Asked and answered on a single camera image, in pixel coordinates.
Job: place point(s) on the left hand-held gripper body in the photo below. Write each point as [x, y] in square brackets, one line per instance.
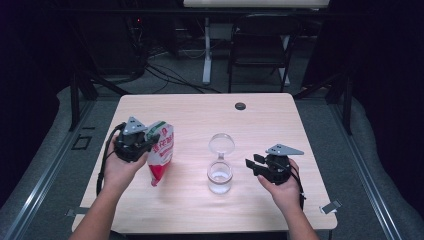
[131, 148]

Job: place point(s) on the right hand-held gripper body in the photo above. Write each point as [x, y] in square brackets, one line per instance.
[276, 168]

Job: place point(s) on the red and white plastic bag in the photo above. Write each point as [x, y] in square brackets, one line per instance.
[163, 153]

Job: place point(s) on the clear glass jar with lid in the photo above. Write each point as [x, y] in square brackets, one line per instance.
[220, 176]

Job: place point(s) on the person's right hand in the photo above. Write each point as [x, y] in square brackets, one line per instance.
[285, 196]

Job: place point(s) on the person's left hand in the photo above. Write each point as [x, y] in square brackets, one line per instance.
[118, 176]

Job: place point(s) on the dark round table grommet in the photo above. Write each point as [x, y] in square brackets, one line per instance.
[240, 106]

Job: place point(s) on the grey and white tape strip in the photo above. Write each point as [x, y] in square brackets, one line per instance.
[330, 207]

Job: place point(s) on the black metal stand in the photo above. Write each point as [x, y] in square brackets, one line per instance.
[75, 100]
[347, 103]

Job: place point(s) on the dark cabinet with red light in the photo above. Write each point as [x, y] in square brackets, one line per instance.
[110, 43]

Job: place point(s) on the black folding chair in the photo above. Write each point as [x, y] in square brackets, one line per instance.
[260, 43]

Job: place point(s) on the white desk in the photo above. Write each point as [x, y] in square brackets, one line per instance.
[255, 3]

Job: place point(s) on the metal floor rail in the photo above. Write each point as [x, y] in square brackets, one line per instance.
[370, 186]
[43, 186]

